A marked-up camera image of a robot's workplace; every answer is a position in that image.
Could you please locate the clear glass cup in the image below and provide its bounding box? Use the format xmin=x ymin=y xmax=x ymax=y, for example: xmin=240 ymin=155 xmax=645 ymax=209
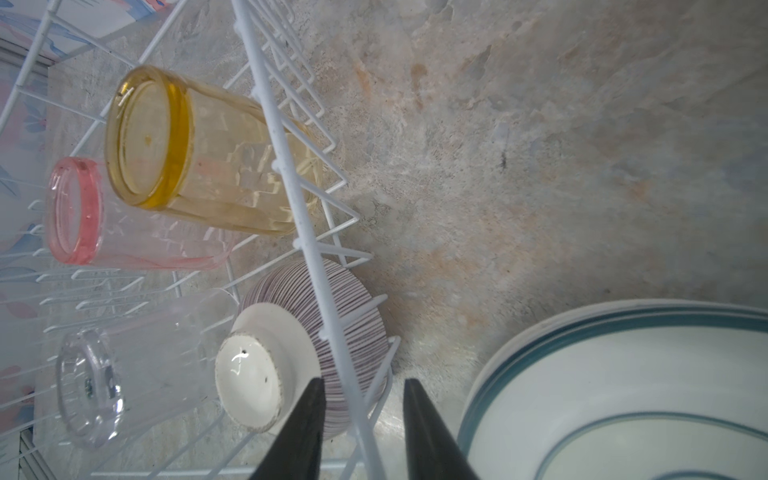
xmin=56 ymin=289 xmax=239 ymax=450

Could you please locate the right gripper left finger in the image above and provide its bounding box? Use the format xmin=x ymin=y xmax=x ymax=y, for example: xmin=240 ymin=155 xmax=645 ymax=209
xmin=250 ymin=377 xmax=326 ymax=480

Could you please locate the white ceramic bowl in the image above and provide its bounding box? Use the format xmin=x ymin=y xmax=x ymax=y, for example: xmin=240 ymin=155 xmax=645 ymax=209
xmin=215 ymin=259 xmax=390 ymax=439

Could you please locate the pink glass cup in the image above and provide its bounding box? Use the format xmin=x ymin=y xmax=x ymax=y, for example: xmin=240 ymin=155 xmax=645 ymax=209
xmin=44 ymin=157 xmax=237 ymax=271

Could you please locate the white wire dish rack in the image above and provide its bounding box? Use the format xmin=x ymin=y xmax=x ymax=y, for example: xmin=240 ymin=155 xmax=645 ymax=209
xmin=1 ymin=1 xmax=400 ymax=479

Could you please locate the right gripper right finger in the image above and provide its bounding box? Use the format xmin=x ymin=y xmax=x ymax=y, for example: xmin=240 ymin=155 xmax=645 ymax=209
xmin=403 ymin=378 xmax=478 ymax=479

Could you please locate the grey patterned plate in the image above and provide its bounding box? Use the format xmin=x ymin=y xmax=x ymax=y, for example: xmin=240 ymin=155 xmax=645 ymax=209
xmin=457 ymin=300 xmax=767 ymax=479

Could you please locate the yellow glass cup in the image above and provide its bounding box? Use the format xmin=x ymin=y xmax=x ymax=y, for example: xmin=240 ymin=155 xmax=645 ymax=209
xmin=104 ymin=65 xmax=296 ymax=236

